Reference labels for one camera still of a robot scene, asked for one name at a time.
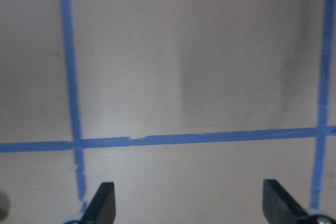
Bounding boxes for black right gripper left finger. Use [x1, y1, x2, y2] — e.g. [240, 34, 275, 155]
[79, 182, 116, 224]

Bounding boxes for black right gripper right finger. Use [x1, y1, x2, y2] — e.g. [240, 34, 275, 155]
[262, 179, 314, 224]

